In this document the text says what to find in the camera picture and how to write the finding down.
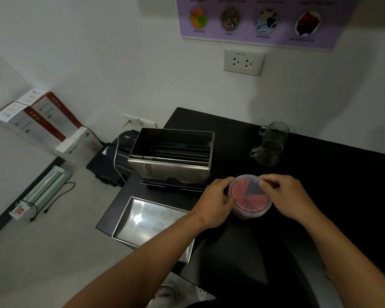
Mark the person's left thumb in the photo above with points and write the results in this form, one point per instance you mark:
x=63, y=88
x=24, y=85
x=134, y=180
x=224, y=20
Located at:
x=230, y=202

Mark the bunch of red sticks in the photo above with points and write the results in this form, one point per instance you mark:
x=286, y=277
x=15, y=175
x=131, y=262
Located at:
x=250, y=195

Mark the white wide wall socket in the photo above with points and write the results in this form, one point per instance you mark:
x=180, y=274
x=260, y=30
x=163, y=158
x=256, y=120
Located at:
x=141, y=121

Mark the black printer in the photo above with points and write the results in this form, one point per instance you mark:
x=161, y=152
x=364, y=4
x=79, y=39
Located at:
x=109, y=163

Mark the red and white carton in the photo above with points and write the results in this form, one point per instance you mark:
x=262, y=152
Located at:
x=29, y=123
x=56, y=110

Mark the person's white shoe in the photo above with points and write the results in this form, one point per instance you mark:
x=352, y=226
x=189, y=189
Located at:
x=183, y=296

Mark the person's right forearm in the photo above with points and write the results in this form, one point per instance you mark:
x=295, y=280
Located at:
x=349, y=253

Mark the clear glass mug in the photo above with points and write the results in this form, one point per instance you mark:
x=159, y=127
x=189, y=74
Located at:
x=276, y=130
x=267, y=153

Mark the stainless steel box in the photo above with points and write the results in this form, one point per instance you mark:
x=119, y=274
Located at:
x=170, y=165

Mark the person's dark clothing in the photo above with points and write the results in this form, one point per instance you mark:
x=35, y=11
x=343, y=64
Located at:
x=243, y=259

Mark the white and green laminator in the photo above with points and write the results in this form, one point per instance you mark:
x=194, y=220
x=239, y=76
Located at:
x=41, y=194

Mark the person's left forearm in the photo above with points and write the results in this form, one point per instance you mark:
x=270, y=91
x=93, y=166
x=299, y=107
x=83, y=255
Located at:
x=141, y=266

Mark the person's left hand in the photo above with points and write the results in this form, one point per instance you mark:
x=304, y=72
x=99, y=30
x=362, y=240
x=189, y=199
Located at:
x=211, y=205

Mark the white double wall socket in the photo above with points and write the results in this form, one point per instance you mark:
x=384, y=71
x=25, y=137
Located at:
x=243, y=62

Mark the clear round plastic container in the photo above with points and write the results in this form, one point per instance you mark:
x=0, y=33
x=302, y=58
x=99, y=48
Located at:
x=252, y=210

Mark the purple wall poster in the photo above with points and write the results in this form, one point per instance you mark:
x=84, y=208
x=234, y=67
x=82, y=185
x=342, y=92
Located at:
x=266, y=19

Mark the person's right thumb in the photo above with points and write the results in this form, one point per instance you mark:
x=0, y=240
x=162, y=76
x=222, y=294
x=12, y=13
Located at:
x=268, y=186

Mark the plain white carton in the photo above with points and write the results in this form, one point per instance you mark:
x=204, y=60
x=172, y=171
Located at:
x=78, y=144

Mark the stainless steel lid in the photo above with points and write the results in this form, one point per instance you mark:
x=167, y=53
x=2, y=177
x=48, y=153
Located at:
x=147, y=221

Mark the person's right hand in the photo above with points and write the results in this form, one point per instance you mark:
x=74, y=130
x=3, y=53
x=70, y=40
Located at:
x=292, y=198

